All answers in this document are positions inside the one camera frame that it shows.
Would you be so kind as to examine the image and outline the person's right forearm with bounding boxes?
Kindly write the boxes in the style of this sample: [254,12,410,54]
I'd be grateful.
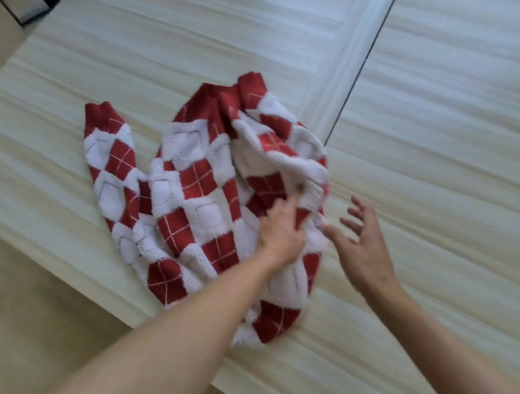
[363,279,520,394]

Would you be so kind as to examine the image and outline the dark framed furniture piece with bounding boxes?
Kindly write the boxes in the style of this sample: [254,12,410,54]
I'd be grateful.
[0,0,64,27]

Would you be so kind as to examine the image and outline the person's left hand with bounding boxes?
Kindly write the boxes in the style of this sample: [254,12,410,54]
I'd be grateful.
[256,192,308,268]

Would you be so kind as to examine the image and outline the person's left forearm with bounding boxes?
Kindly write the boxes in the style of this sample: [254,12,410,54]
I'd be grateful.
[27,249,302,394]

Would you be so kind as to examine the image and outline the person's right hand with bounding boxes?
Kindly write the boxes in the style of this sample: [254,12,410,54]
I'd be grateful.
[319,194,405,301]

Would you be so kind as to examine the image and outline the red white argyle sweater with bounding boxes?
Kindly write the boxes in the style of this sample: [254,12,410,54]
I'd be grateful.
[81,69,336,353]

